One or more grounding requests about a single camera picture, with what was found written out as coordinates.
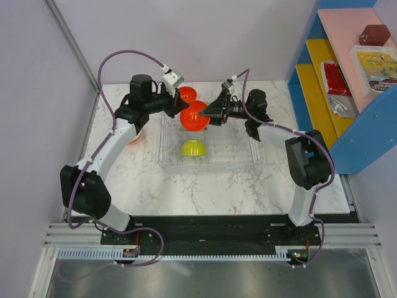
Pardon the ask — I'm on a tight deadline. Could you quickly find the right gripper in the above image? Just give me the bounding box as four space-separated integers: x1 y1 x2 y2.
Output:
198 88 252 127

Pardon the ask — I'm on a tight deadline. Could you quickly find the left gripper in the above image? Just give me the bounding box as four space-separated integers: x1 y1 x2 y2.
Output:
145 84 189 119

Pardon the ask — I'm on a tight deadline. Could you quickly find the orange bowl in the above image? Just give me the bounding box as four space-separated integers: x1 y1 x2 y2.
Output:
179 86 197 103
180 100 211 132

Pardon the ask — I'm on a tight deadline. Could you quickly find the yellow-green bowl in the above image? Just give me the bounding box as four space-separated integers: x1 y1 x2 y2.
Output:
181 139 207 156

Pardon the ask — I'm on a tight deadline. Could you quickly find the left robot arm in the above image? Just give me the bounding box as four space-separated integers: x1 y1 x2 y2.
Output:
60 71 189 244

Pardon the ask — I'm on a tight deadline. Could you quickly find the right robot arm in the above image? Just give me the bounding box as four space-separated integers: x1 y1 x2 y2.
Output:
199 89 332 245

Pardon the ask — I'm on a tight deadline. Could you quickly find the red packet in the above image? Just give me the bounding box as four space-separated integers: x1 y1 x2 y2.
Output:
321 60 352 97

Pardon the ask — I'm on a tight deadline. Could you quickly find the crumpled silver wrapper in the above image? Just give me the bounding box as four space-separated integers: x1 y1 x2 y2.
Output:
327 94 355 119

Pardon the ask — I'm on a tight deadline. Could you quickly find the colourful shelf unit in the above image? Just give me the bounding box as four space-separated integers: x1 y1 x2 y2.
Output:
288 1 396 174

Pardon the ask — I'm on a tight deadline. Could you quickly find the clear box with yellow print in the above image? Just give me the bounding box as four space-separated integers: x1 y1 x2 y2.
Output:
350 45 396 99

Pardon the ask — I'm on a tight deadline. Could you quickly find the dark red box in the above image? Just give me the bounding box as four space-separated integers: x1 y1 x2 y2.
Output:
359 24 391 47

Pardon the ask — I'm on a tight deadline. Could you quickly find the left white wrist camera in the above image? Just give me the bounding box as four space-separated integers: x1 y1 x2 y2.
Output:
161 65 184 96

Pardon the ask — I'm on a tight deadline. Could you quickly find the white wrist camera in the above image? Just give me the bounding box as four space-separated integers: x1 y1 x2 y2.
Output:
221 78 235 94
161 65 184 96

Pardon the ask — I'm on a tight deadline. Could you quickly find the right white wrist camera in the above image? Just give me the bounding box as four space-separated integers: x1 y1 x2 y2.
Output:
221 78 235 94

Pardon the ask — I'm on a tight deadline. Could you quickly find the clear wire dish rack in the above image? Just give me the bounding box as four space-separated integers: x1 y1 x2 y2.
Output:
159 113 262 172

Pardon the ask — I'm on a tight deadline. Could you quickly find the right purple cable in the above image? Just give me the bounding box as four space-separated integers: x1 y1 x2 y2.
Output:
231 68 337 269

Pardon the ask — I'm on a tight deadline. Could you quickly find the purple cable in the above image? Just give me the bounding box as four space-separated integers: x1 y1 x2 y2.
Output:
57 49 165 283
231 68 337 269

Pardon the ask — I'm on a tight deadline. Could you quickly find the aluminium frame rail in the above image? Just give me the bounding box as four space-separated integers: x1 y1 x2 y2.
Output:
43 0 99 94

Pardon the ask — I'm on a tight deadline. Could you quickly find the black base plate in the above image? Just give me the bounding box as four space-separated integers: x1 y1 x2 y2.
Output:
100 215 321 256

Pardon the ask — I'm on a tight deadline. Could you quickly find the white slotted cable duct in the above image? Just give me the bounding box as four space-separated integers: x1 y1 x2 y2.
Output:
56 247 297 261

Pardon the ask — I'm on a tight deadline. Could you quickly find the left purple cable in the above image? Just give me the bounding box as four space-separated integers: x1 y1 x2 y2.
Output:
57 49 165 283

